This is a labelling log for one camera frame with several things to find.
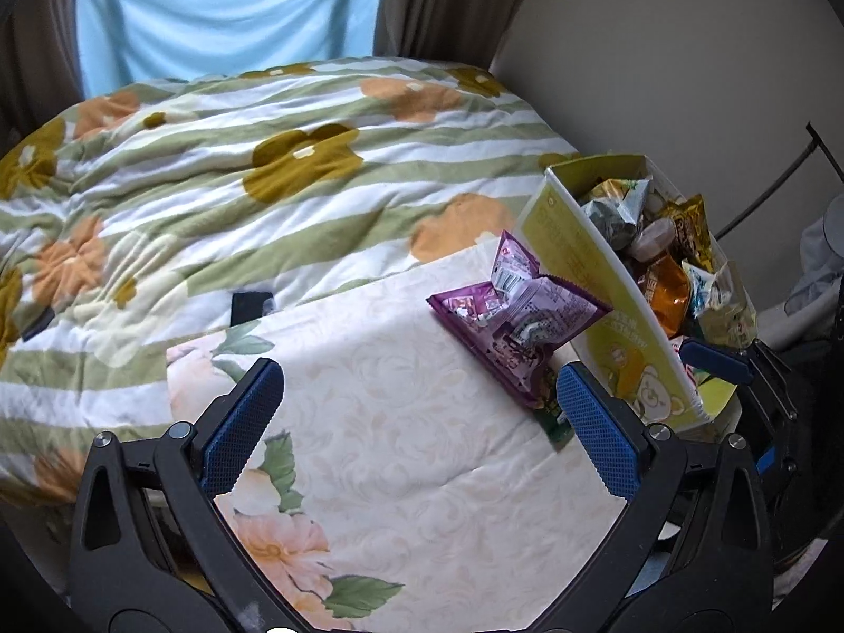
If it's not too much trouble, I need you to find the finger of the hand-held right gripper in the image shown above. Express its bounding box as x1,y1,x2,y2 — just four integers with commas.
679,336,802,424

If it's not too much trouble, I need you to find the brown curtain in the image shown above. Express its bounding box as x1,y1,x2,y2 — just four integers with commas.
0,0,87,146
372,0,532,70

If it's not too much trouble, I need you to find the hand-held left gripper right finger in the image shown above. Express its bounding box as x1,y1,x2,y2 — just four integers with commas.
527,361,772,633

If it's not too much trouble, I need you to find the light blue window curtain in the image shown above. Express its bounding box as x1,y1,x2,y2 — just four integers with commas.
72,0,397,87

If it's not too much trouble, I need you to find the pale grey cloth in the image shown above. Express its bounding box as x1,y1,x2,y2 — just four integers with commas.
758,198,844,350

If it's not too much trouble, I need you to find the green striped floral blanket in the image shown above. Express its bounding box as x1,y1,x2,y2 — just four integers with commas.
0,56,581,509

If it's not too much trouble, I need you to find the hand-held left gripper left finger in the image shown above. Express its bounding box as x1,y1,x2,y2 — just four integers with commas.
66,357,311,633

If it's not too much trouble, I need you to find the black metal rod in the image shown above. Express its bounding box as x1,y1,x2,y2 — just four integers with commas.
715,122,844,242

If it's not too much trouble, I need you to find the orange snack packet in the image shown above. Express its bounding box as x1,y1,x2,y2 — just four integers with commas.
642,254,693,337

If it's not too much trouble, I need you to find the yellow cardboard box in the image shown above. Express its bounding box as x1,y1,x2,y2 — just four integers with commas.
517,154,759,433

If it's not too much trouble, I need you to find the small clear jelly cup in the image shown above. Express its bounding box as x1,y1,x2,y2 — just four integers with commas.
626,217,677,261

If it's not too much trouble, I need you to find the green snack packet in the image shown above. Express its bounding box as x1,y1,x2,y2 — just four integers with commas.
534,369,581,453

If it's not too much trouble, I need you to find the purple snack packet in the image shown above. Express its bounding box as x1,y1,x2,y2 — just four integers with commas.
427,229,613,410

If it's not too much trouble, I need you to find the white floral tablecloth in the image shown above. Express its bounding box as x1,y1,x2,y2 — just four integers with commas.
165,241,746,633

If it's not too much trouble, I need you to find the gold snack packet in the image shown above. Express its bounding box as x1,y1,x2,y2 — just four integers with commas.
659,194,716,271

